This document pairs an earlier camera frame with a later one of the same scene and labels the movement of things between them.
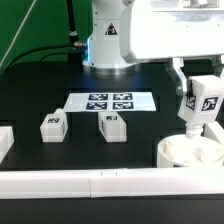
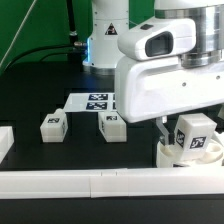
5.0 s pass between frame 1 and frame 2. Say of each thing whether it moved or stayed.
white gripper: moved
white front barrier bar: stayed
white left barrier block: stayed
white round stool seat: stayed
